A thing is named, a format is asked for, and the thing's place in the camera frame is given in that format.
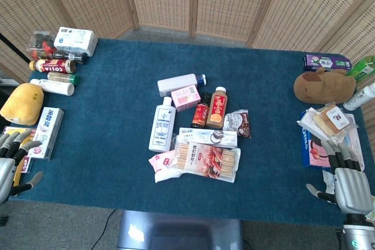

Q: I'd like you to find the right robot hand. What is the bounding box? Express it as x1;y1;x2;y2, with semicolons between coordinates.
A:
306;139;374;215

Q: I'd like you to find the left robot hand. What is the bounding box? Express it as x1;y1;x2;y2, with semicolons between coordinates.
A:
0;129;43;204

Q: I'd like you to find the white bottle with blue print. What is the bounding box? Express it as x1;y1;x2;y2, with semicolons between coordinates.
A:
148;96;177;153

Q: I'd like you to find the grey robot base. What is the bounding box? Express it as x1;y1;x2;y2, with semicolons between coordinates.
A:
117;209;244;250

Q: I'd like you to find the white bottle with grey print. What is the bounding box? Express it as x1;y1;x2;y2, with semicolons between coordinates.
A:
343;82;375;112

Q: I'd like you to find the white cylindrical tube bottle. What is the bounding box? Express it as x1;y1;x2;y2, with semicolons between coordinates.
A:
29;78;76;97

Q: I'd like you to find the green cap jar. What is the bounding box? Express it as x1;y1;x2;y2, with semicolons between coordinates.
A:
47;71;81;86

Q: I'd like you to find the red Costa coffee bottle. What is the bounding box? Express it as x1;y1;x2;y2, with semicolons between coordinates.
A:
28;59;77;74

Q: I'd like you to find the green drink bottle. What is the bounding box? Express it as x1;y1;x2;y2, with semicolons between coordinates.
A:
346;55;375;84

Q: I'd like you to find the dark bottle with black cap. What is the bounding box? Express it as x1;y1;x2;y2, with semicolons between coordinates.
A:
52;52;88;65

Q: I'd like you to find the brown drink bottle white cap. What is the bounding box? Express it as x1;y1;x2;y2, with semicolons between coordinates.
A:
205;86;229;130

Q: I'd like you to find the dark sauce bottle red label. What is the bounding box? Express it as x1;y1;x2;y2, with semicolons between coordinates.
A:
191;91;212;129

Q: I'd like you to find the white bottle with blue cap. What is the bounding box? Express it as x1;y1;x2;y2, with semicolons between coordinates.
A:
157;73;207;97

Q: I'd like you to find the yellow box with holes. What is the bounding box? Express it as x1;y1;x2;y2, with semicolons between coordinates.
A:
2;126;33;187

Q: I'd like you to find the pink crayon pack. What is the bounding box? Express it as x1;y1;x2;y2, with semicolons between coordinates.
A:
2;126;38;174

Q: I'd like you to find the blue Oreo box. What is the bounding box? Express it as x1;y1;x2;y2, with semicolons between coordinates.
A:
301;128;338;170

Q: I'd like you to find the white and pink toothpaste box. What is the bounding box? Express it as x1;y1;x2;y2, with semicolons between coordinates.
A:
27;107;65;160

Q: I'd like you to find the yellow plush toy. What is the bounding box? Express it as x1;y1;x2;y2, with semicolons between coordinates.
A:
0;83;45;126

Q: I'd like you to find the wrapped sandwich cake pack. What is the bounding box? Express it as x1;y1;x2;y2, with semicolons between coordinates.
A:
313;104;351;137

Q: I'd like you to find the white flat box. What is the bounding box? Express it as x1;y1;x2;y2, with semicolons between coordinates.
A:
296;107;347;150

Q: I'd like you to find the brown capybara plush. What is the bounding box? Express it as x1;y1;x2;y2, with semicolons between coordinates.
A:
293;67;357;105

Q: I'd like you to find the purple toothpaste box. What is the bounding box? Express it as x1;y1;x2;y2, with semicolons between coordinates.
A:
302;54;353;73

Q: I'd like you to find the white and brown snack packet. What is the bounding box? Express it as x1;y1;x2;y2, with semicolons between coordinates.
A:
223;109;253;139

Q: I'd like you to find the clear box with red items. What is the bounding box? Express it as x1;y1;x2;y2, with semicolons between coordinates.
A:
25;30;59;61

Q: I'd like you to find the bamboo skewers packet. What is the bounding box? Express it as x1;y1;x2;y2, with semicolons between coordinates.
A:
171;141;242;184

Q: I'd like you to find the white tissue pack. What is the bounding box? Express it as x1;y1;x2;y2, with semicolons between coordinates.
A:
53;26;99;57

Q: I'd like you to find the pink and white wipes pouch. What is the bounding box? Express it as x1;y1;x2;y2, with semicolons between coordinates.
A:
148;149;180;183

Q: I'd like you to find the white toothpaste box blue print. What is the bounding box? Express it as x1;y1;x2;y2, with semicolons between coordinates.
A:
178;127;238;149

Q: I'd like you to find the pink cardboard box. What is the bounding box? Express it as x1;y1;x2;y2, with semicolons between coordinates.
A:
171;84;202;112

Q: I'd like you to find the black floor cable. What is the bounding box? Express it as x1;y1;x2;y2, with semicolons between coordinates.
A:
90;208;117;250

